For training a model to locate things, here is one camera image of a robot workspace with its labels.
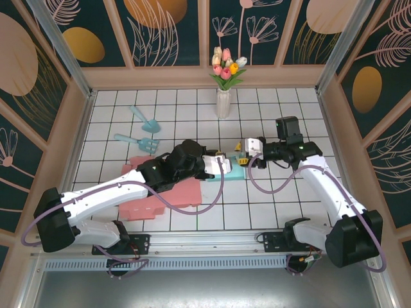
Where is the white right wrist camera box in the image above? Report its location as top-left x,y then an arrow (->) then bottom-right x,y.
243,137 -> 265,160

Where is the teal garden trowel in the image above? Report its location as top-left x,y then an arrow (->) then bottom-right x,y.
129,105 -> 161,134

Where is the pink cloth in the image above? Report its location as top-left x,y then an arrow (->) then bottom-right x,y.
118,155 -> 203,222

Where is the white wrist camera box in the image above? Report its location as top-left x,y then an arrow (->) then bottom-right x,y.
243,137 -> 265,160
202,153 -> 232,176

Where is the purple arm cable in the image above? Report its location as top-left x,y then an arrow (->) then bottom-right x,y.
249,155 -> 386,277
21,157 -> 225,280

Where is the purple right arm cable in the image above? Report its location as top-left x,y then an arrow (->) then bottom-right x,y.
249,155 -> 386,277

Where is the aluminium mounting rail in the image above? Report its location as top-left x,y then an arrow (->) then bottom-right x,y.
30,227 -> 381,257

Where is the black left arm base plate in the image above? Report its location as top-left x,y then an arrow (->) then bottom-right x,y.
92,233 -> 151,256

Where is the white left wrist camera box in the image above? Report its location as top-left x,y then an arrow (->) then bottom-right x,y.
202,153 -> 232,176

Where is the grey slotted cable duct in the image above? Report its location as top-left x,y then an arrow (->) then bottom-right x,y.
43,256 -> 290,272

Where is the aluminium frame post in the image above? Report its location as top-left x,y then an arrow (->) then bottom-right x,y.
25,0 -> 97,99
314,0 -> 376,94

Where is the teal garden hand fork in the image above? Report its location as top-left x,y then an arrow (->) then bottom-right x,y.
114,133 -> 161,155

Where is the aluminium table edge rail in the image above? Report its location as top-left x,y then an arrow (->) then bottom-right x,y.
49,91 -> 97,234
316,91 -> 363,229

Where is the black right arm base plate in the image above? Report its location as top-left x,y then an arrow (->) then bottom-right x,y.
262,231 -> 323,254

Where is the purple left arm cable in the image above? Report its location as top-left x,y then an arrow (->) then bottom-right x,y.
21,157 -> 225,280

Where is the white ribbed vase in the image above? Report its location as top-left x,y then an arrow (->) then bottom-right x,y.
215,88 -> 232,120

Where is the artificial tulip bouquet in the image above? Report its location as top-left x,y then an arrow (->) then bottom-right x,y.
208,46 -> 248,92

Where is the grey metal sheet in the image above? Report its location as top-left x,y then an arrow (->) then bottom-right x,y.
19,253 -> 396,308

